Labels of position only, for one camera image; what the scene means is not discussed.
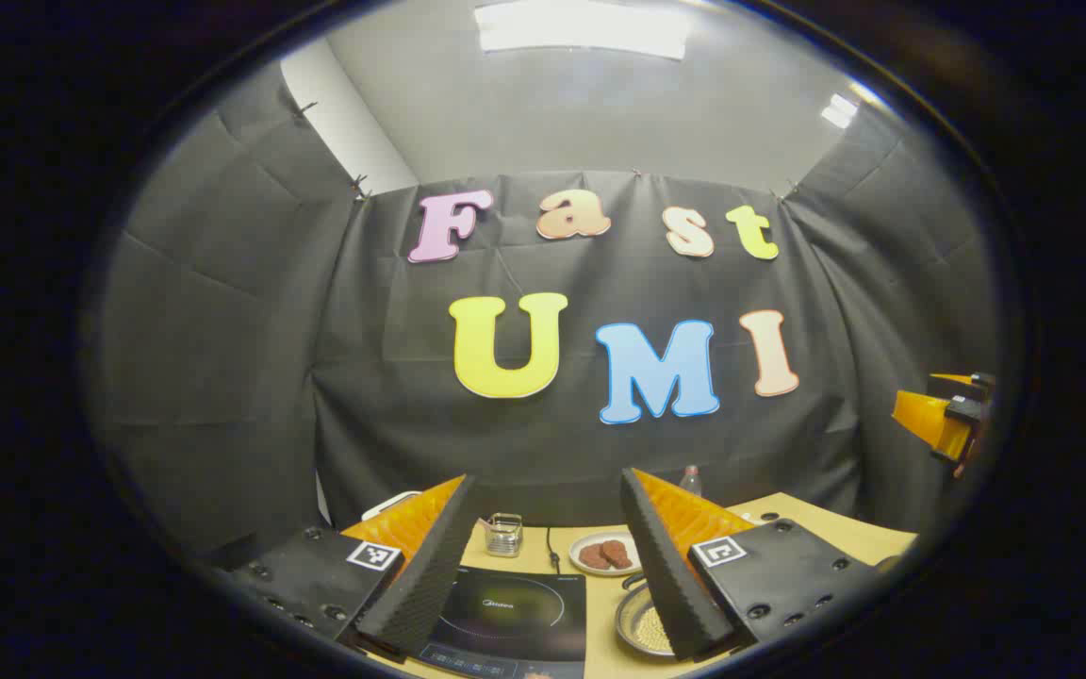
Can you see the small ceiling light panel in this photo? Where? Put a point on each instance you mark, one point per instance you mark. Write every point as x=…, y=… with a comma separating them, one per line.
x=840, y=110

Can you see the pile of soybeans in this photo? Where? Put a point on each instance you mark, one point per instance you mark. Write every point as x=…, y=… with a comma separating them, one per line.
x=654, y=634

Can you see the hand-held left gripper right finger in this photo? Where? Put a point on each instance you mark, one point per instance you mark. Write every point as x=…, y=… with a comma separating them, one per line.
x=670, y=575

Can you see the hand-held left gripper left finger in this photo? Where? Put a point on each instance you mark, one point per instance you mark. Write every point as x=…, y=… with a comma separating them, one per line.
x=425, y=575

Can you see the black induction cooktop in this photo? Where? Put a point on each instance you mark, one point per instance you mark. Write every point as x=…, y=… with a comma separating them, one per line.
x=515, y=613

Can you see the clear water bottle red label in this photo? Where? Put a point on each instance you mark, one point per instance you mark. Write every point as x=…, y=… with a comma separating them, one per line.
x=690, y=483

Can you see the raw red meat slice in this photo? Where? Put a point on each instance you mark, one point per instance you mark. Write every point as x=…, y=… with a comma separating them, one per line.
x=593, y=555
x=618, y=554

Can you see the white toaster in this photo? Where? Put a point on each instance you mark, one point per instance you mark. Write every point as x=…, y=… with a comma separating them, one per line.
x=392, y=505

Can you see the metal binder clip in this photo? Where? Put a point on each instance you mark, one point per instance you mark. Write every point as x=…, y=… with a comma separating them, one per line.
x=360, y=187

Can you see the stainless steel pot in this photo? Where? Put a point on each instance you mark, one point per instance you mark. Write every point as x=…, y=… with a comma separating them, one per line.
x=633, y=622

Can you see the white round plate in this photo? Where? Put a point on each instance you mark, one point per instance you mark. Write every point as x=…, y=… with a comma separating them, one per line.
x=581, y=566

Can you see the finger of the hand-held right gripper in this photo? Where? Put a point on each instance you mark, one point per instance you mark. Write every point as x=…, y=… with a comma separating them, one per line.
x=972, y=389
x=925, y=420

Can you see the large ceiling light panel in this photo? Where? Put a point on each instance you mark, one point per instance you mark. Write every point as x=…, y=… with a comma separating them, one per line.
x=581, y=28

